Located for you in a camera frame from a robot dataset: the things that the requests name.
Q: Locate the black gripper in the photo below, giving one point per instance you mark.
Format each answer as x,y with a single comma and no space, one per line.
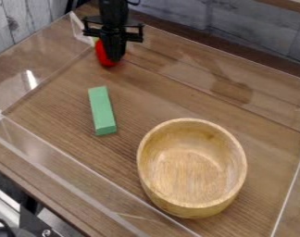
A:
127,32

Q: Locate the green rectangular block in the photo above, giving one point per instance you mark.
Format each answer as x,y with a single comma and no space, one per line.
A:
103,119

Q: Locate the wooden bowl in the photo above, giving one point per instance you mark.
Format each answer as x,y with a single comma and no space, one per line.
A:
191,166

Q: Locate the clear acrylic tray walls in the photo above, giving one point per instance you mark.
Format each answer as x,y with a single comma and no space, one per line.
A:
83,174

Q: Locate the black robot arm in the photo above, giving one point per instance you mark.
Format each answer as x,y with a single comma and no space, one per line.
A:
114,13

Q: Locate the red felt fruit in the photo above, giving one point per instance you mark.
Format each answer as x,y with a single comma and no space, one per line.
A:
100,54

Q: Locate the black metal bracket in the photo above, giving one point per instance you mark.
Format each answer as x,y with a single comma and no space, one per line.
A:
32,227

